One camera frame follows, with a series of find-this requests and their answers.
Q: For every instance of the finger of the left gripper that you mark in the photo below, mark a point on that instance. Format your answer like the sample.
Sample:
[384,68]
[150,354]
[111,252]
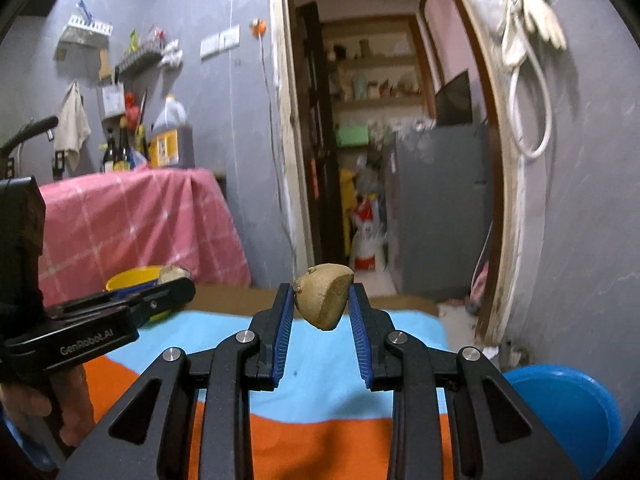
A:
[144,301]

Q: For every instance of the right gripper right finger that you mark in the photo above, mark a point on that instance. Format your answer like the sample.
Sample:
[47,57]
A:
[494,434]

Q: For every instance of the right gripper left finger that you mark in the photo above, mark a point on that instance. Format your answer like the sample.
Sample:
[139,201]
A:
[183,398]

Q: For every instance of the brown potato piece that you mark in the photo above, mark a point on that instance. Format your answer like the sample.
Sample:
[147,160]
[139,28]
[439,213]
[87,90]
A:
[321,294]

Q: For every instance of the person's left hand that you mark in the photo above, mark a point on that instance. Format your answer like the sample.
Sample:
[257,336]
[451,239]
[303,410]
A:
[22,403]

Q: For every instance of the yellow plastic bowl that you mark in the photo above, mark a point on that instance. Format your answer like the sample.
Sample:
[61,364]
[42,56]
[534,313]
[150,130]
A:
[134,280]

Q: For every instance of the blue plastic bucket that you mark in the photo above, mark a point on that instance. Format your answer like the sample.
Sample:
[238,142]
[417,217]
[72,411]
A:
[580,413]

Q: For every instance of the pink plaid cloth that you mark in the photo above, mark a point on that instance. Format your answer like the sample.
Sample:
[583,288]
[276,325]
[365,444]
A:
[102,224]

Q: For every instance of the large cooking oil jug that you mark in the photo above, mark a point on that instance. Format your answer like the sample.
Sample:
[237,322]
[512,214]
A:
[171,142]

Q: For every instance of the striped orange brown blue blanket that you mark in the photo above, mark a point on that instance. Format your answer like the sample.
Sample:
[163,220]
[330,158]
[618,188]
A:
[320,423]

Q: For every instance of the hanging grey towel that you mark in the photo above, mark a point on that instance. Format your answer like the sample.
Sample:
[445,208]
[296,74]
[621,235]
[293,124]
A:
[73,126]

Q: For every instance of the black faucet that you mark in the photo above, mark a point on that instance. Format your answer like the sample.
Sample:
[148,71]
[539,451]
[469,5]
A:
[28,132]

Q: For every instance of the red white sack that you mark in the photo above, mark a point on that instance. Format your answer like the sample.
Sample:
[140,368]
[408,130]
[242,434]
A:
[369,240]

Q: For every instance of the green plastic box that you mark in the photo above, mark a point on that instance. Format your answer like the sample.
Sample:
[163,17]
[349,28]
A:
[352,136]

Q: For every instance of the wooden shelf unit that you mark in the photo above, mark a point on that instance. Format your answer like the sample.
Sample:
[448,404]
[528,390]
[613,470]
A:
[381,62]

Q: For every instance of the white rubber gloves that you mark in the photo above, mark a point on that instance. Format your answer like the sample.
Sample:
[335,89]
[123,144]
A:
[522,18]

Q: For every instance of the wall spice rack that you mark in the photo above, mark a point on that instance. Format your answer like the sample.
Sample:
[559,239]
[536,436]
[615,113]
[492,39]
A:
[155,49]

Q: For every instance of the white wall switch plate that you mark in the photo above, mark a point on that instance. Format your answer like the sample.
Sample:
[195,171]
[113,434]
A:
[220,42]

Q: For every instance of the orange wall hook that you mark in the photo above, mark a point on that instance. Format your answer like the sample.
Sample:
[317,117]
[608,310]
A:
[258,27]

